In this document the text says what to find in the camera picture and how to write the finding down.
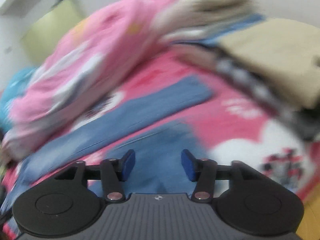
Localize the pale pink folded cloth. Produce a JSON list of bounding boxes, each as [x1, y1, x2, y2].
[[160, 27, 220, 47]]

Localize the khaki folded pants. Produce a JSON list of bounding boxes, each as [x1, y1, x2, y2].
[[217, 17, 320, 110]]

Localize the pink floral fleece blanket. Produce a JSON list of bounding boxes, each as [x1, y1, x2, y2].
[[0, 52, 320, 240]]

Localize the pale yellow wardrobe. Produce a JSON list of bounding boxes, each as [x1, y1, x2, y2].
[[21, 0, 85, 63]]

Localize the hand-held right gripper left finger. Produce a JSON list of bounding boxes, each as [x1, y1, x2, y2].
[[54, 149, 135, 203]]

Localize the light blue jeans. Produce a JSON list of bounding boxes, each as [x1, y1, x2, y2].
[[15, 76, 214, 195]]

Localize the pink and teal printed quilt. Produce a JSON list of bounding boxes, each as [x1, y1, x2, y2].
[[0, 0, 190, 160]]

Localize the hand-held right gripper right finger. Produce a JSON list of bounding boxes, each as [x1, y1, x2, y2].
[[181, 149, 260, 203]]

